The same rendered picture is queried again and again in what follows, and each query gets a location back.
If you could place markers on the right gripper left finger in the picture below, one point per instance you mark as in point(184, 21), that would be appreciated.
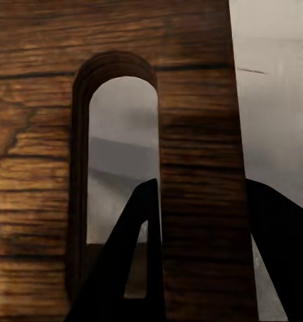
point(101, 297)

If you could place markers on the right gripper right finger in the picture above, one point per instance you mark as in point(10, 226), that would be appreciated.
point(277, 228)

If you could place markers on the cutting board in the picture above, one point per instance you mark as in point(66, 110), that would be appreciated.
point(54, 55)

